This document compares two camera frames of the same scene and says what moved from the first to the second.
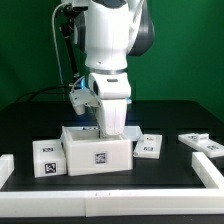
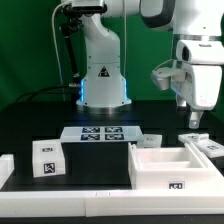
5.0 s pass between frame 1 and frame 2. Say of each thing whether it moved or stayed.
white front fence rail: stayed
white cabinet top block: stayed
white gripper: moved
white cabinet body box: moved
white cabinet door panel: stayed
